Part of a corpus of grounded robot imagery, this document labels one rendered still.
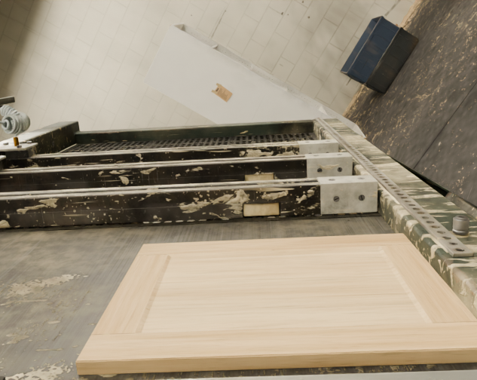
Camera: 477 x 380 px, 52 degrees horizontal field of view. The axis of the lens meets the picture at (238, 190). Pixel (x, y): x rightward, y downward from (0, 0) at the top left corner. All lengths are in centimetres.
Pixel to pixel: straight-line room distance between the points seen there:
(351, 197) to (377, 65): 393
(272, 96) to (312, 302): 395
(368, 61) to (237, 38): 169
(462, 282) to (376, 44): 436
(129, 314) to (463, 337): 42
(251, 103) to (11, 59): 329
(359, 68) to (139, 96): 269
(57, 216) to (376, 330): 78
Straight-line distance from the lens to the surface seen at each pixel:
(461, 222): 87
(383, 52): 502
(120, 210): 114
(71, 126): 239
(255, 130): 227
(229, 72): 458
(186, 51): 462
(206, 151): 159
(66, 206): 117
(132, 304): 73
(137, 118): 629
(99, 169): 143
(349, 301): 72
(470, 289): 71
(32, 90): 670
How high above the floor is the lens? 129
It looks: 6 degrees down
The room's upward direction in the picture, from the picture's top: 61 degrees counter-clockwise
